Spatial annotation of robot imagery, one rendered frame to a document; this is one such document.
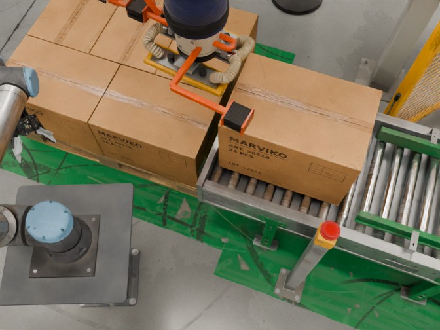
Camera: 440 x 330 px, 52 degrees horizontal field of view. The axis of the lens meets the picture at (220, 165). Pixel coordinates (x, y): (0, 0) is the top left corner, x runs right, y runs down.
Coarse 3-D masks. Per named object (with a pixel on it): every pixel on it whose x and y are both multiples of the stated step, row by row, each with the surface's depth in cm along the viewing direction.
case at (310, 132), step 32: (256, 64) 198; (288, 64) 198; (256, 96) 191; (288, 96) 191; (320, 96) 191; (352, 96) 191; (224, 128) 186; (256, 128) 184; (288, 128) 184; (320, 128) 184; (352, 128) 184; (224, 160) 214; (256, 160) 201; (288, 160) 190; (320, 160) 180; (352, 160) 178; (320, 192) 206
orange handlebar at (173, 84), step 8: (112, 0) 173; (120, 0) 172; (160, 8) 171; (152, 16) 169; (160, 16) 169; (224, 40) 166; (232, 40) 164; (200, 48) 163; (224, 48) 163; (232, 48) 163; (192, 56) 161; (184, 64) 160; (184, 72) 159; (176, 80) 157; (176, 88) 155; (184, 96) 156; (192, 96) 154; (200, 96) 154; (200, 104) 154; (208, 104) 152; (216, 104) 152
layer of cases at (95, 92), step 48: (96, 0) 268; (48, 48) 253; (96, 48) 253; (144, 48) 253; (48, 96) 240; (96, 96) 240; (144, 96) 239; (96, 144) 256; (144, 144) 231; (192, 144) 227
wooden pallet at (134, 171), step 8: (32, 136) 285; (40, 136) 279; (48, 144) 287; (56, 144) 287; (64, 144) 287; (72, 152) 284; (80, 152) 284; (88, 152) 272; (96, 160) 282; (104, 160) 275; (112, 160) 270; (120, 168) 279; (128, 168) 279; (136, 168) 267; (144, 176) 277; (152, 176) 277; (160, 176) 264; (160, 184) 276; (168, 184) 275; (176, 184) 275; (184, 184) 261; (184, 192) 274; (192, 192) 268
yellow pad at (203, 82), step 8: (168, 48) 178; (152, 56) 175; (168, 56) 172; (176, 56) 175; (152, 64) 175; (160, 64) 174; (168, 64) 174; (200, 64) 174; (168, 72) 173; (176, 72) 173; (200, 72) 169; (208, 72) 172; (184, 80) 172; (192, 80) 171; (200, 80) 171; (208, 80) 171; (200, 88) 172; (208, 88) 170; (216, 88) 170; (224, 88) 170
